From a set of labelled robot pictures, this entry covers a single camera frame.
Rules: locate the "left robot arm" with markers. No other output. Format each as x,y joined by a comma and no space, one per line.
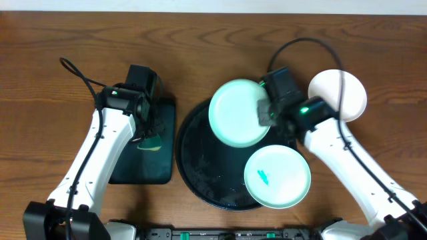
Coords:
72,210

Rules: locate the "black round tray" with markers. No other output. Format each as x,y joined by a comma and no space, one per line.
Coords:
212,170

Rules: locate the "mint green plate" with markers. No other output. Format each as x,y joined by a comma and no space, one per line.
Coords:
233,115
277,177

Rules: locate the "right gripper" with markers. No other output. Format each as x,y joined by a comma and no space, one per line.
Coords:
278,124

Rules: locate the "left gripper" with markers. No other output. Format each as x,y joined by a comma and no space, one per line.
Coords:
153,126

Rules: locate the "white plate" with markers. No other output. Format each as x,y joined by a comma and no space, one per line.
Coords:
326,85

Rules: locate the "green yellow sponge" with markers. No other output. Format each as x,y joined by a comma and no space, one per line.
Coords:
151,144

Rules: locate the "black rectangular tray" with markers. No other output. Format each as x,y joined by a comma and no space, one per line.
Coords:
136,166

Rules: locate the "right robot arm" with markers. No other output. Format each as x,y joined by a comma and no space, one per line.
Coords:
391,211

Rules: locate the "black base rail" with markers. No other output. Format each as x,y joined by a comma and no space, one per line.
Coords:
230,234

